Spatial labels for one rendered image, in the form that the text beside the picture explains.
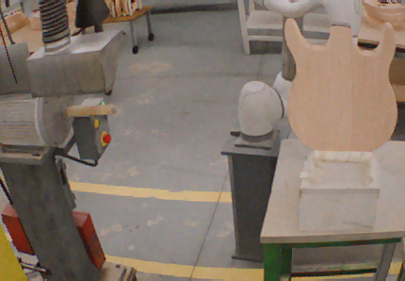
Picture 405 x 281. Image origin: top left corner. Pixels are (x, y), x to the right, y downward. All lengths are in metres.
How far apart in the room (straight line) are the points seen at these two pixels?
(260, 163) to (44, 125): 1.12
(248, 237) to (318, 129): 1.40
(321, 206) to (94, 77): 0.76
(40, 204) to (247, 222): 1.16
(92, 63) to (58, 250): 0.96
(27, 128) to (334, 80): 1.05
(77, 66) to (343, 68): 0.76
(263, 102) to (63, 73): 1.10
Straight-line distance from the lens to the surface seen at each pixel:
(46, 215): 2.06
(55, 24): 1.56
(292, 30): 1.33
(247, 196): 2.59
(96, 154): 2.12
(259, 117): 2.40
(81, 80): 1.55
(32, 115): 1.77
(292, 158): 1.96
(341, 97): 1.40
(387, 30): 1.33
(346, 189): 1.51
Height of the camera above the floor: 2.00
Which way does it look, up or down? 30 degrees down
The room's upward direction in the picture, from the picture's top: 7 degrees counter-clockwise
